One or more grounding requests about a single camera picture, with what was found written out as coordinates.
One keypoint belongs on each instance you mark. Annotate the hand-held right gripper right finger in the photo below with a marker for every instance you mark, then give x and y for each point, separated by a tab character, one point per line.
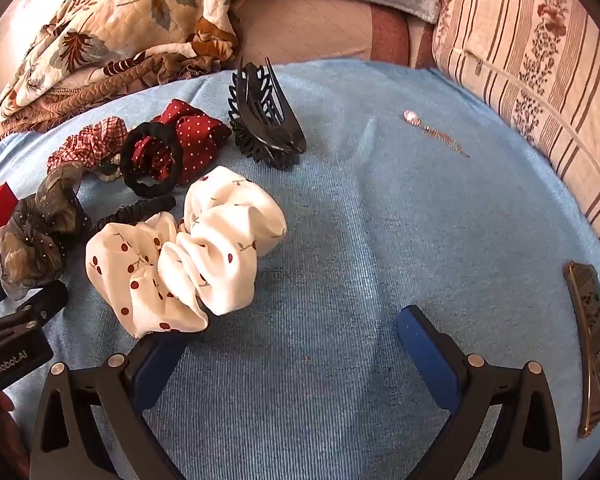
425	347

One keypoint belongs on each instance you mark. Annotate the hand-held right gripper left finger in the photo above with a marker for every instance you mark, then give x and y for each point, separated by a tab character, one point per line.
150	372

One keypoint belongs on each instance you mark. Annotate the olive sheer scrunchie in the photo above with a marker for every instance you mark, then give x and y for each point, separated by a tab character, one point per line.
35	230

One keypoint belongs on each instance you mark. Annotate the black velvet scrunchie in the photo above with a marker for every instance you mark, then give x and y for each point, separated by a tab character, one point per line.
130	170

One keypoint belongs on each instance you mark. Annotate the red plaid scrunchie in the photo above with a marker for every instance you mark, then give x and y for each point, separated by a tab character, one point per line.
87	142

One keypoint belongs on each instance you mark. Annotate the red polka dot scrunchie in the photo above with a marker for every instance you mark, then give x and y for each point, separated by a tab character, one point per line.
200	135

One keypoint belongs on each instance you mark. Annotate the light blue towel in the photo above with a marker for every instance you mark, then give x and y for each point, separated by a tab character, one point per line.
360	240

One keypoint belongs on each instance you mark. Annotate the brown metal hair barrette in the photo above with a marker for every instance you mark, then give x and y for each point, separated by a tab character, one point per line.
592	335

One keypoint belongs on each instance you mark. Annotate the silver dangle earring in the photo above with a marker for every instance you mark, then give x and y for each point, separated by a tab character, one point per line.
411	118

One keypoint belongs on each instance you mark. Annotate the black hair claw clip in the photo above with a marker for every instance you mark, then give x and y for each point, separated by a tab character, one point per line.
262	130

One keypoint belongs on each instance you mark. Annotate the floral leaf print quilt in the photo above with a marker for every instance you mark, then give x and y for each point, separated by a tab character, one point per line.
130	15

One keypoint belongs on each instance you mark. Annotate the striped floral pillow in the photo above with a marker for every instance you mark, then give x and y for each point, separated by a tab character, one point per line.
540	60

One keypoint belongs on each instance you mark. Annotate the pink quilted bed sheet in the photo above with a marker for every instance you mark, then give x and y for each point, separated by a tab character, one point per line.
310	30

